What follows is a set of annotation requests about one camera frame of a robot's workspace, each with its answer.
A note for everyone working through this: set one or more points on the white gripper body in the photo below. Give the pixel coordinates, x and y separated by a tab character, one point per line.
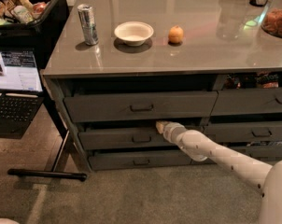
173	129

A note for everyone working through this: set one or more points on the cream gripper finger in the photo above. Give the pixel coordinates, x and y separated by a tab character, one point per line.
160	125

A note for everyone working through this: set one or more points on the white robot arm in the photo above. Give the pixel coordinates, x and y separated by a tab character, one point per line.
266	179

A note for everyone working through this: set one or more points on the chip bags in drawer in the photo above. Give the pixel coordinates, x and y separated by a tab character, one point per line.
263	80

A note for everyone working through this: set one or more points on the orange fruit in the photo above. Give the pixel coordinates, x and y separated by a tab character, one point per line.
175	34

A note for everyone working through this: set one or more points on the white paper bowl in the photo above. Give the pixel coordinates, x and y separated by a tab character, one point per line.
133	33

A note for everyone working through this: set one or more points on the black laptop stand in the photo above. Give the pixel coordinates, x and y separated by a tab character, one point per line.
55	156

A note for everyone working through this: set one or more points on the silver drink can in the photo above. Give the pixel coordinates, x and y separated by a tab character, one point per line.
88	24

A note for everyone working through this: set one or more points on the black laptop computer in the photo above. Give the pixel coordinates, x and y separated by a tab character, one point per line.
21	92

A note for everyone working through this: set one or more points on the glass jar of snacks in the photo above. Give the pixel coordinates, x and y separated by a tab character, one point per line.
272	22

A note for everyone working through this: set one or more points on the black bin of snacks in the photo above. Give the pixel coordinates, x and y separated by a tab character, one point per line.
32	23

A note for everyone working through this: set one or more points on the grey drawer cabinet frame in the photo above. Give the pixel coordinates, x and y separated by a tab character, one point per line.
69	86

